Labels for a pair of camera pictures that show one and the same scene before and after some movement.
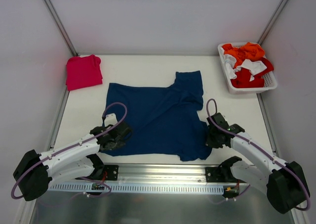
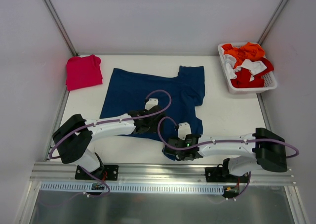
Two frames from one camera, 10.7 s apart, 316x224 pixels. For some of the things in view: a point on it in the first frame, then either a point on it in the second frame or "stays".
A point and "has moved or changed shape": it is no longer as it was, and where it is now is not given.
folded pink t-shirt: [83, 71] stays
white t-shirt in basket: [252, 66] stays
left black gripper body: [123, 131] to [155, 112]
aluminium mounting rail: [152, 174] stays
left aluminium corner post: [57, 21] stays
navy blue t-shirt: [166, 120] has moved or changed shape
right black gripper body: [212, 138] to [174, 145]
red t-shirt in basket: [242, 78] stays
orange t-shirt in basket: [251, 51] stays
